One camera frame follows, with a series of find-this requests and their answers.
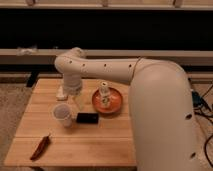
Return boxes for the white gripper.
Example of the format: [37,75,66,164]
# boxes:
[63,80,84,111]

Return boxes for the white ceramic cup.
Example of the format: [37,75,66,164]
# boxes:
[52,103,72,127]

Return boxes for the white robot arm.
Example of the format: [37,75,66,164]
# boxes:
[55,48,199,171]

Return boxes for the small white block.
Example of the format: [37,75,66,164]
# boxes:
[56,86,68,101]

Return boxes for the black rectangular box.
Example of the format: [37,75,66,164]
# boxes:
[76,113,99,124]

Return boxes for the small white bottle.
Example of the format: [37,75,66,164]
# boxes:
[99,82,110,108]

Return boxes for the wooden table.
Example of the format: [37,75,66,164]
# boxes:
[4,79,135,167]

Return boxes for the orange round plate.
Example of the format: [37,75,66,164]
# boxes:
[92,87,123,115]

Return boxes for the red chili pepper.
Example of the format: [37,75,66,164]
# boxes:
[30,136,50,161]

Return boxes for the white crumpled cloth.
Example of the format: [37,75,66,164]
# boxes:
[17,47,37,56]

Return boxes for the wooden shelf rail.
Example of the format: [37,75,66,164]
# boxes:
[0,49,213,66]

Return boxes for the black cables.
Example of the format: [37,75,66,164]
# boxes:
[190,83,213,168]

